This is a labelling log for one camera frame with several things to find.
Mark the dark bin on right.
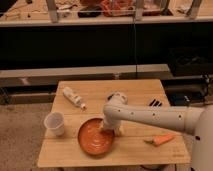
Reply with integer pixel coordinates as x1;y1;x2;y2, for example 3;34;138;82
168;46;213;76

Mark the long background shelf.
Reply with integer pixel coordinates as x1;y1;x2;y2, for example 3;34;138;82
0;64;177;87

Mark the orange ceramic bowl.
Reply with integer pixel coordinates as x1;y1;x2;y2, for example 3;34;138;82
78;118;115;155

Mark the white plastic cup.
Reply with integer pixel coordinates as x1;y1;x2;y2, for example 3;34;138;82
44;112;65;136

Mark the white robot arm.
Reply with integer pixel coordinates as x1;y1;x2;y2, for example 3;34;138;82
101;92;213;171

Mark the black hanging cable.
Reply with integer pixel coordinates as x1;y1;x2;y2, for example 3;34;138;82
133;16;139;80

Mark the orange toy carrot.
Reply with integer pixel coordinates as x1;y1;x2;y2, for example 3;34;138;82
146;134;175;146

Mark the black striped object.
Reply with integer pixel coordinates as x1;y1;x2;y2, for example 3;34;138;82
149;99;163;107

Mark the wooden table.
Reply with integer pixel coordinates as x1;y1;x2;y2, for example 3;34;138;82
38;79;190;168

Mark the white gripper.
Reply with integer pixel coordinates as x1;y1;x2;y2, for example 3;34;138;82
100;116;123;136

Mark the white squeeze bottle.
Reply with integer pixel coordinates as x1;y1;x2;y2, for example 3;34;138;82
62;87;86;110

